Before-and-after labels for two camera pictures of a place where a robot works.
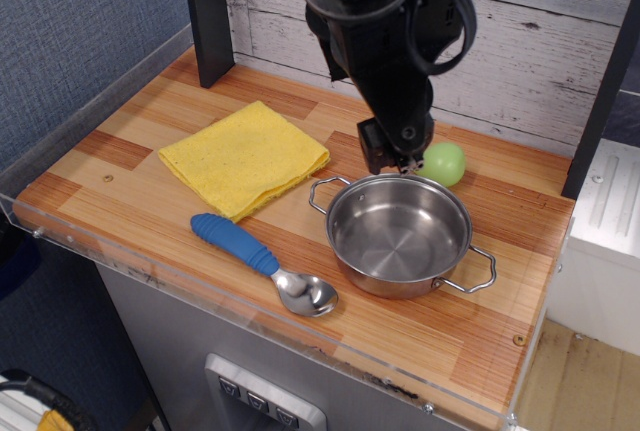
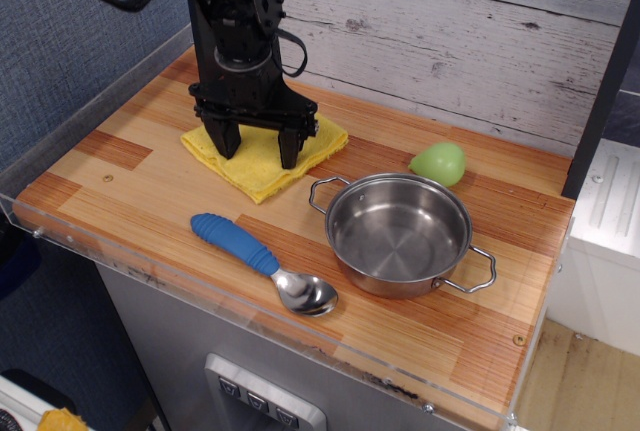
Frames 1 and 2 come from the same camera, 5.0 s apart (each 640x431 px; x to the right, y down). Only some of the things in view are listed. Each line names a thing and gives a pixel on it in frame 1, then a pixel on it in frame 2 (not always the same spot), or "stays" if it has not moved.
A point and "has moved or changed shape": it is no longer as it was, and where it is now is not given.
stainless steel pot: (395, 236) stays
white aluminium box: (596, 291) stays
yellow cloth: (245, 161) has moved or changed shape
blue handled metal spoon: (305, 294) stays
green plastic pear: (443, 163) stays
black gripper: (400, 91) -> (248, 87)
